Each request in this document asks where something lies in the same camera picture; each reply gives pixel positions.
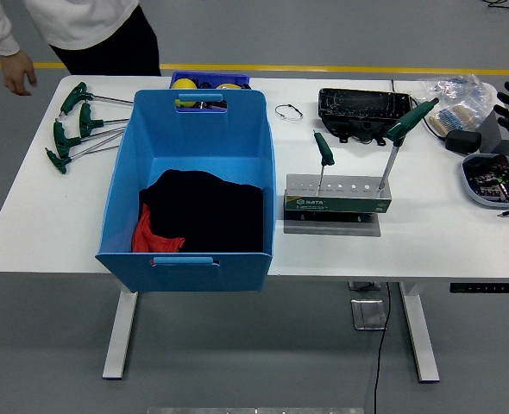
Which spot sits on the person's right hand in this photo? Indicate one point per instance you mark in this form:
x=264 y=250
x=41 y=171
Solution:
x=19 y=73

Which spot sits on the grey metal hex key stand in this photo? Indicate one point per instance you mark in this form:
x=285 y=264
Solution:
x=336 y=202

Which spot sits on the grey foam block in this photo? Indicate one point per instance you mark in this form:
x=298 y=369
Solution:
x=489 y=133

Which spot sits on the clear bag of resistors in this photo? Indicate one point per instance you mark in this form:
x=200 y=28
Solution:
x=453 y=86

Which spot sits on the black power adapter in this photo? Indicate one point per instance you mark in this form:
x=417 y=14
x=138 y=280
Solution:
x=463 y=141

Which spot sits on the electronic parts pile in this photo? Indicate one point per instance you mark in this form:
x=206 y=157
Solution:
x=492 y=181

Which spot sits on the person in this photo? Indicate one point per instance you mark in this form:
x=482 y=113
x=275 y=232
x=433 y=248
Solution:
x=86 y=21

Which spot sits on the light blue shallow bowl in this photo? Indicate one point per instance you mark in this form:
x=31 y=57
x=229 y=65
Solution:
x=474 y=194

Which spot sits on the black cracked-screen device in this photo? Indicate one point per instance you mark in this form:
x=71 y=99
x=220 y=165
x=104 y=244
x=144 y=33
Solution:
x=358 y=105

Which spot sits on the yellow ball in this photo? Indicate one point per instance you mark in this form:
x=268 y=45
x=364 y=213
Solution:
x=183 y=83

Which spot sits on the large light blue plastic bin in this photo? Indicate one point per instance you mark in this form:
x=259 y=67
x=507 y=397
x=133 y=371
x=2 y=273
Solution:
x=194 y=142

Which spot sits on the black table control panel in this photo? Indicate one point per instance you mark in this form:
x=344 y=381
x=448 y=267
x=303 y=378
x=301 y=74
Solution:
x=483 y=288

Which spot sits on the small dark blue bin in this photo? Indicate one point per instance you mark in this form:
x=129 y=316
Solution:
x=211 y=77

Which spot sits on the red cloth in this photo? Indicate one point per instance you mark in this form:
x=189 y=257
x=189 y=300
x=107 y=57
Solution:
x=144 y=237

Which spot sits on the yellow tape measure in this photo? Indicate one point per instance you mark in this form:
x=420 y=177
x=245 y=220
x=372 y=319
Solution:
x=228 y=85

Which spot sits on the black cloth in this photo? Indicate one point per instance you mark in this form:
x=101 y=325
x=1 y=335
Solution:
x=202 y=207

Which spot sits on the white table leg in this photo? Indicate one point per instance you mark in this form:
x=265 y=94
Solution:
x=420 y=336
x=118 y=336

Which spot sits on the metal floor plate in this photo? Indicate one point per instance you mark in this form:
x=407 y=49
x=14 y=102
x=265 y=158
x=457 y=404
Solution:
x=368 y=315

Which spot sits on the grey bracket under table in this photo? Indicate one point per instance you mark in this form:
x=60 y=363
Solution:
x=362 y=286

